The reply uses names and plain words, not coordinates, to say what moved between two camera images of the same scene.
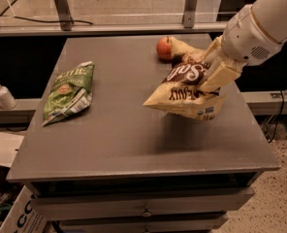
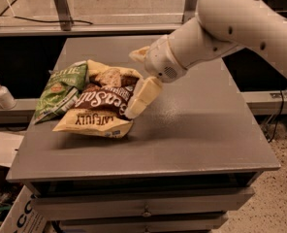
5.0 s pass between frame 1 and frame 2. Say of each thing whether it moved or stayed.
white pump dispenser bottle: stayed
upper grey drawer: stayed
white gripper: moved
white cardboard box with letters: stayed
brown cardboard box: stayed
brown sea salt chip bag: moved
